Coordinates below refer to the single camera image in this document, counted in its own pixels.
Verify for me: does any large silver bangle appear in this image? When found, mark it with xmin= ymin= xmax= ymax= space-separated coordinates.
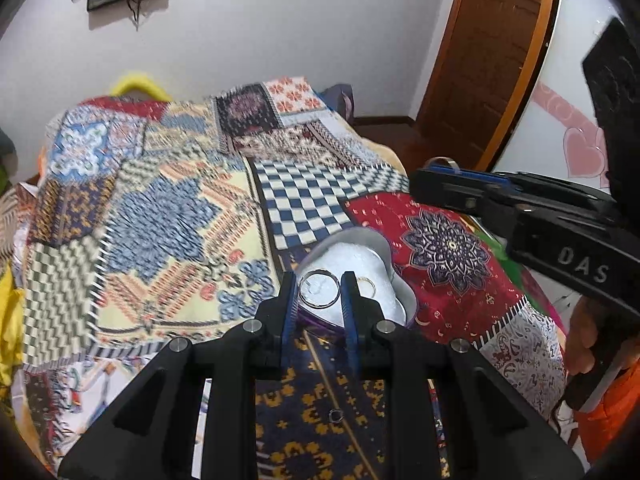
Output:
xmin=298 ymin=269 xmax=343 ymax=308

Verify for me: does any patchwork printed blanket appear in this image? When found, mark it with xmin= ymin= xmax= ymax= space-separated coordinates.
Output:
xmin=11 ymin=76 xmax=568 ymax=480

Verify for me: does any blue bag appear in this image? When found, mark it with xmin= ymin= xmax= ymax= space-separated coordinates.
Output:
xmin=320 ymin=84 xmax=357 ymax=122

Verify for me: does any yellow cloth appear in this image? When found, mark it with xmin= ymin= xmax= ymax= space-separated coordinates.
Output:
xmin=0 ymin=265 xmax=27 ymax=388

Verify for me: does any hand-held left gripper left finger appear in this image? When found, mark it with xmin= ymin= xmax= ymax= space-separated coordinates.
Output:
xmin=57 ymin=270 xmax=301 ymax=480

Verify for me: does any brown wooden door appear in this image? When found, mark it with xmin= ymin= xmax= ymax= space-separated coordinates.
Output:
xmin=416 ymin=0 xmax=560 ymax=173

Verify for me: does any yellow pillow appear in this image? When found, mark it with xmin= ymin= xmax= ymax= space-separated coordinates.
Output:
xmin=109 ymin=71 xmax=173 ymax=101

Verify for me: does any person's right hand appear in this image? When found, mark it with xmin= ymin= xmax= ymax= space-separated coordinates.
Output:
xmin=566 ymin=296 xmax=603 ymax=377

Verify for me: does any white cabinet with pink hearts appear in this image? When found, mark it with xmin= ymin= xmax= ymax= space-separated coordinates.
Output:
xmin=492 ymin=0 xmax=640 ymax=193

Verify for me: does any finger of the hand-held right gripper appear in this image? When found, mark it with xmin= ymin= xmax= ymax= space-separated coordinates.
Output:
xmin=425 ymin=158 xmax=523 ymax=192
xmin=409 ymin=168 xmax=482 ymax=217

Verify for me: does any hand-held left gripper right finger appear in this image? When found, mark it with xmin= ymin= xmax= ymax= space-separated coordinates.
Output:
xmin=341 ymin=271 xmax=586 ymax=480

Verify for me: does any silver heart-shaped tin box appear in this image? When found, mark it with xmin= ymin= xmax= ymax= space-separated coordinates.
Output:
xmin=294 ymin=227 xmax=417 ymax=332

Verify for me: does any orange clothing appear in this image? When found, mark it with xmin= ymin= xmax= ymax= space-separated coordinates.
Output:
xmin=575 ymin=360 xmax=640 ymax=463

